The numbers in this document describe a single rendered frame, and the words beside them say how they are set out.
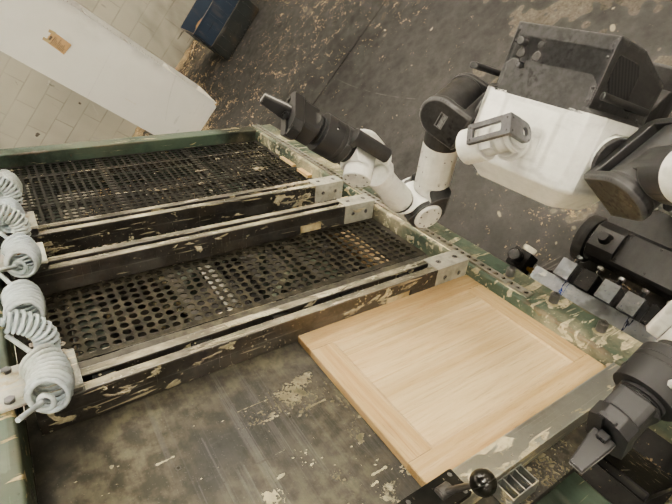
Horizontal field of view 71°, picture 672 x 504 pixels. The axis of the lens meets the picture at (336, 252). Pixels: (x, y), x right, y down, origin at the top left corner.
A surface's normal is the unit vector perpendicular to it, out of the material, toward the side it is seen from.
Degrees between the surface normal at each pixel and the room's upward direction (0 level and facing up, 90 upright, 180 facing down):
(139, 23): 90
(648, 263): 0
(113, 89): 90
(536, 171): 23
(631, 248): 0
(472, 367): 54
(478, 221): 0
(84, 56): 90
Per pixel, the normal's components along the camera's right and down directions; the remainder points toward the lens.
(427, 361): 0.08, -0.86
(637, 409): -0.34, -0.58
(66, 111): 0.50, 0.54
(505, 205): -0.62, -0.32
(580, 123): -0.79, 0.04
